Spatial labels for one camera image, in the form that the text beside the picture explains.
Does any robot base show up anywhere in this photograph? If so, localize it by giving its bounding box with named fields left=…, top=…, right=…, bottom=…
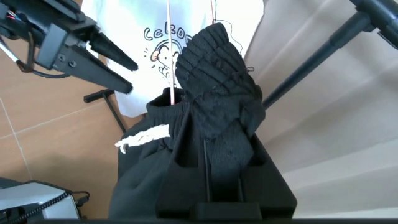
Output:
left=0, top=177, right=91, bottom=220

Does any black clothes rack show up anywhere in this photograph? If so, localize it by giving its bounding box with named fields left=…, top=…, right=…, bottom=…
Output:
left=83, top=0, right=398, bottom=134

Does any white printed t-shirt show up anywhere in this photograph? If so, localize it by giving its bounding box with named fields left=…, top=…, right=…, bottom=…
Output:
left=81, top=0, right=265, bottom=118

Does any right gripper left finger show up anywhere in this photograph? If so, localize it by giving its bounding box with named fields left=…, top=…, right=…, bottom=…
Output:
left=155, top=107, right=210, bottom=218

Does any black garment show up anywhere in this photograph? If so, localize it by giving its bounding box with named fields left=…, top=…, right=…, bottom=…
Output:
left=108, top=22, right=267, bottom=220

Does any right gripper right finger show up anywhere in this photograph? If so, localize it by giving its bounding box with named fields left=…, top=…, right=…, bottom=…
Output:
left=238, top=134, right=298, bottom=219

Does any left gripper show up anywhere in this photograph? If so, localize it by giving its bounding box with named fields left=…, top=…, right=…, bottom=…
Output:
left=0, top=0, right=139, bottom=94

